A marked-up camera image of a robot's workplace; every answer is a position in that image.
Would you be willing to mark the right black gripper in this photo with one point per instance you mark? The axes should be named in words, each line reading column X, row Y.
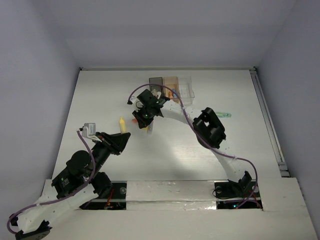
column 143, row 123

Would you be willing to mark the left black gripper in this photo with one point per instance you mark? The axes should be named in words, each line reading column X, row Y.
column 110, row 144

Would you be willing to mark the orange highlighter pen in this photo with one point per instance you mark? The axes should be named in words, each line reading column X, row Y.
column 150, row 129

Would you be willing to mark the blue utility knife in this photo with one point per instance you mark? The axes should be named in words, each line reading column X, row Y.
column 174, row 93

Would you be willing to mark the green utility knife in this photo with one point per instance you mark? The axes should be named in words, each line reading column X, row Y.
column 223, row 114

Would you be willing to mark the orange utility knife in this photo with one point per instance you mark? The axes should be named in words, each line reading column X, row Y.
column 170, row 95

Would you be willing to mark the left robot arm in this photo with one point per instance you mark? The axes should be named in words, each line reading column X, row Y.
column 78, row 183

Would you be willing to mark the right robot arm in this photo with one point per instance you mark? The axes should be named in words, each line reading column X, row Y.
column 206, row 125

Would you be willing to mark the pink correction tape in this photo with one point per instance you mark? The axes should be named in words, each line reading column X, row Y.
column 157, row 94

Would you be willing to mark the smoky grey plastic bin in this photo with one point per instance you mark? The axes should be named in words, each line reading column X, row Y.
column 156, row 83

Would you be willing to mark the clear plastic bin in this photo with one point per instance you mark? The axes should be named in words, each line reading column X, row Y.
column 185, row 90

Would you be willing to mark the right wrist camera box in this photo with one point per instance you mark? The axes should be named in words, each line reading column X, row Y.
column 134, row 101

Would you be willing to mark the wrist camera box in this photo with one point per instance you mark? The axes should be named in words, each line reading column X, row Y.
column 134, row 101
column 88, row 131

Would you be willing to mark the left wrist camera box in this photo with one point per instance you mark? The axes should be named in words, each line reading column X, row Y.
column 88, row 131

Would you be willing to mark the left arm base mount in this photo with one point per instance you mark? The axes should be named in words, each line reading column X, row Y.
column 115, row 201

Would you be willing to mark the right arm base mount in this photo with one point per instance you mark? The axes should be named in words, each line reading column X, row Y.
column 243, row 194

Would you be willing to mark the aluminium side rail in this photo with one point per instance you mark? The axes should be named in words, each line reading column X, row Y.
column 282, row 165

